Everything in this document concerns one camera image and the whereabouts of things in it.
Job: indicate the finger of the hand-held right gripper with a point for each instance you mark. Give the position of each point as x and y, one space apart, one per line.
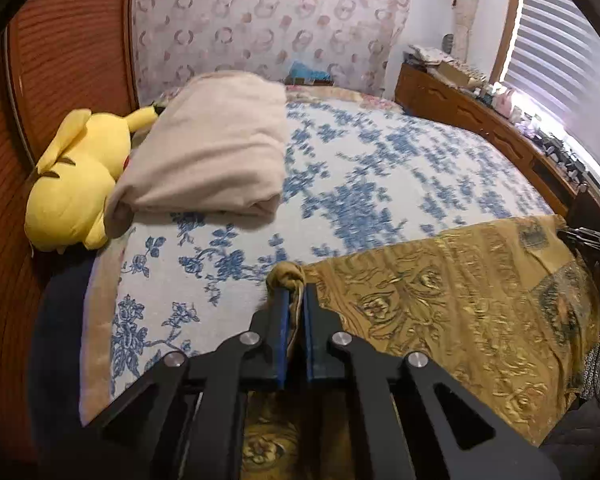
582 233
585 246

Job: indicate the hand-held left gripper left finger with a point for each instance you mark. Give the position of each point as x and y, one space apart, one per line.
280 340

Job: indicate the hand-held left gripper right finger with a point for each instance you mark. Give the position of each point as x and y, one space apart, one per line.
310 345

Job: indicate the brown sunflower print garment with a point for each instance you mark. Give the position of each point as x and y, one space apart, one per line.
430 310

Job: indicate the crumpled white plastic bag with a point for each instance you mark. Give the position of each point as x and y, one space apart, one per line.
527 125

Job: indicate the dotted dark cloth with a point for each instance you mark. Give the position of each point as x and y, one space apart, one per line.
597 367

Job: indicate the pink kettle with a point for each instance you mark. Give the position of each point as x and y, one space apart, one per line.
503 99

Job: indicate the striped window blind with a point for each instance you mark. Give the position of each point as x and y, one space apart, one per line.
555 50

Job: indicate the bed with blue floral sheet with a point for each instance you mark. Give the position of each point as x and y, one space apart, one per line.
380 170

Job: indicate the long wooden cabinet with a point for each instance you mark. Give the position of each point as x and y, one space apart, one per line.
445 100

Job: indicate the open cardboard box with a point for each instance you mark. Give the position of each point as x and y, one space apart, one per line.
457 74

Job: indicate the folded beige blanket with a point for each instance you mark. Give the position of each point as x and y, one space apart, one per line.
210 150

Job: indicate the dark round object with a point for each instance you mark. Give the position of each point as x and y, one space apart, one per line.
447 42

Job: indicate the folded patterned cloth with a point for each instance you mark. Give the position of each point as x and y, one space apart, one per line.
427 55

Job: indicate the beige patterned side curtain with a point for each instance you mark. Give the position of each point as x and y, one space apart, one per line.
467 20

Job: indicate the yellow plush toy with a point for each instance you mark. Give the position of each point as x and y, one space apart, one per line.
75 185

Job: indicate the small brown cardboard box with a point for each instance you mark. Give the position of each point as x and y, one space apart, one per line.
310 81

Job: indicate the blue plastic bag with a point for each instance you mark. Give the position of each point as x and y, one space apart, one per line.
307 70

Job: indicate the brown louvred wooden wardrobe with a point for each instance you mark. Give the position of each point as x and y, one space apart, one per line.
70 60

